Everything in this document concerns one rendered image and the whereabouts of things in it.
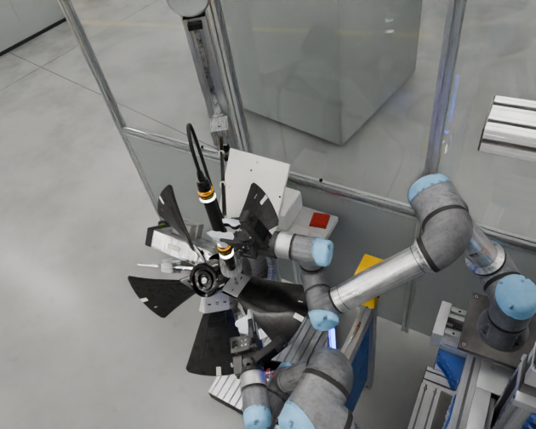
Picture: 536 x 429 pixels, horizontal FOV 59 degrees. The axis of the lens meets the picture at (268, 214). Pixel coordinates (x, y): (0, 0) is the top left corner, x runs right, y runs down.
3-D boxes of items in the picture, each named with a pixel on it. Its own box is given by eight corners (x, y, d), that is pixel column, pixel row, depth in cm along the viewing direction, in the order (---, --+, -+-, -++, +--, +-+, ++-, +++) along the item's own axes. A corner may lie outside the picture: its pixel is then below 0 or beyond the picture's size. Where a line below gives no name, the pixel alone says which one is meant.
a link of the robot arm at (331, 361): (338, 324, 110) (273, 357, 152) (316, 364, 105) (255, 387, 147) (378, 355, 110) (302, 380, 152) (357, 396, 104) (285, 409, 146)
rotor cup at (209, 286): (203, 284, 173) (181, 293, 162) (210, 247, 170) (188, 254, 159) (236, 298, 167) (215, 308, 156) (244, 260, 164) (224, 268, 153)
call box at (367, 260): (364, 269, 183) (364, 252, 175) (389, 277, 178) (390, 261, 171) (348, 301, 174) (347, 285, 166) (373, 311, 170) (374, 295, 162)
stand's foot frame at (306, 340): (266, 306, 289) (265, 300, 283) (335, 336, 270) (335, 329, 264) (211, 397, 256) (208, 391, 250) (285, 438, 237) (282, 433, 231)
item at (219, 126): (213, 131, 195) (209, 115, 189) (230, 128, 195) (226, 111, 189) (214, 147, 188) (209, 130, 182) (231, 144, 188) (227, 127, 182)
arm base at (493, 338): (530, 318, 153) (539, 302, 145) (523, 359, 144) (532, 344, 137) (481, 303, 159) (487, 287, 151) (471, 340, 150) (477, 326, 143)
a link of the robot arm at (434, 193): (493, 301, 150) (414, 225, 117) (473, 264, 160) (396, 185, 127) (529, 284, 145) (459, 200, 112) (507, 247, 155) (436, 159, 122)
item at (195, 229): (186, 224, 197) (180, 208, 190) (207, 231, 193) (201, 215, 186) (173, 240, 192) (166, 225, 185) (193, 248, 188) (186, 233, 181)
